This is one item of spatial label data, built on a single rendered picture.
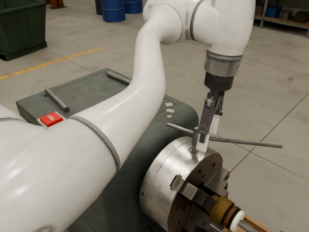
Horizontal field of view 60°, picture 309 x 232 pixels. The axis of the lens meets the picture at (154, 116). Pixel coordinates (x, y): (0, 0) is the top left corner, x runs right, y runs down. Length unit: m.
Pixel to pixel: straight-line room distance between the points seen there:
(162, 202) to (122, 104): 0.52
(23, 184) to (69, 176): 0.04
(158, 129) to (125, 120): 0.57
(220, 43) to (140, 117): 0.35
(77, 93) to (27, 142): 0.86
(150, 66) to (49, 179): 0.26
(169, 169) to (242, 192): 1.68
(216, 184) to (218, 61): 0.45
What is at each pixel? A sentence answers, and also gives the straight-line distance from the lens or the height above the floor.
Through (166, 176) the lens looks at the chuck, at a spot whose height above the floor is 1.20.
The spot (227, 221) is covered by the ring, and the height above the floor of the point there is 1.10.
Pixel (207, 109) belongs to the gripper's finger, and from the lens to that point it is 0.71.
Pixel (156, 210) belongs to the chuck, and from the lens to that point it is 0.88.
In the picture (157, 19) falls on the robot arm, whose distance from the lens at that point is 0.67.
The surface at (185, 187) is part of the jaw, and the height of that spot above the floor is 1.19.
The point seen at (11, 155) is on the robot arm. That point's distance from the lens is 0.33.
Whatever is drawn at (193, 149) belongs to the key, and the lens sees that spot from 0.86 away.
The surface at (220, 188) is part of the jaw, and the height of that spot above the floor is 1.11.
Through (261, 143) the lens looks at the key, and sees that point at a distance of 0.79.
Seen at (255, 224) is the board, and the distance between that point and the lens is 1.15.
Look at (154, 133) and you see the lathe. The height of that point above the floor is 1.25.
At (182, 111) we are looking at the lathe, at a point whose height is 1.25.
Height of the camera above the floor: 1.81
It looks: 34 degrees down
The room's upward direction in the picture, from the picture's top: straight up
